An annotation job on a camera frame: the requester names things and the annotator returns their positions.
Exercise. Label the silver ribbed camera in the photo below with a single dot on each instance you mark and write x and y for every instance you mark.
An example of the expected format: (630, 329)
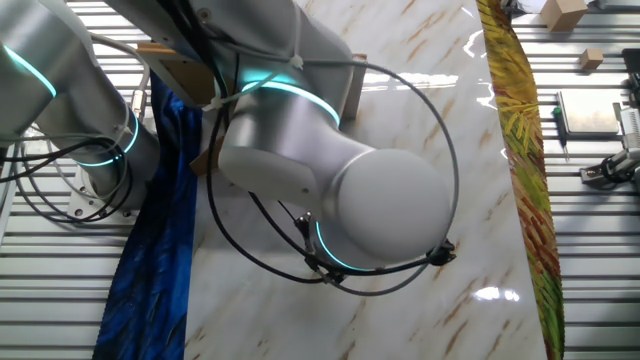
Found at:
(631, 125)

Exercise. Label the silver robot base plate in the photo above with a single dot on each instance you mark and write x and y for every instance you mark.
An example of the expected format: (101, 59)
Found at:
(80, 205)

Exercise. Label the cardboard box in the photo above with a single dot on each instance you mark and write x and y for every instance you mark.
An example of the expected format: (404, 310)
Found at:
(562, 14)

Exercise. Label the blue painted mat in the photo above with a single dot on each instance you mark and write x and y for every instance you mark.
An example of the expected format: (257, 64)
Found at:
(145, 280)

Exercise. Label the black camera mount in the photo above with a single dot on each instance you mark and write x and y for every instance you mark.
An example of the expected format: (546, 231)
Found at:
(632, 75)

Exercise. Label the grey metal plate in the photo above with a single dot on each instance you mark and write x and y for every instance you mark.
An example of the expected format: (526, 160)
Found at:
(590, 112)

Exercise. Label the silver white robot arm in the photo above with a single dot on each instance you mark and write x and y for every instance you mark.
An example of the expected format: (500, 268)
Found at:
(390, 210)

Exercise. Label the white marble pattern sheet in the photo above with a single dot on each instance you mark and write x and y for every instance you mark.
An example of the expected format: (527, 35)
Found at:
(400, 320)

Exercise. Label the yellow green painted mat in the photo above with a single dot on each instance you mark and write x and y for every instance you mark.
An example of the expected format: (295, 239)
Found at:
(530, 200)

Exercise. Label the small wooden cube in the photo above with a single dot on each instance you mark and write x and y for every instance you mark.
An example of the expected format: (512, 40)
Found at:
(591, 58)

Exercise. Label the wooden picture frame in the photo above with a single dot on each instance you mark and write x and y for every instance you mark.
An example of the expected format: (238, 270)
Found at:
(187, 80)

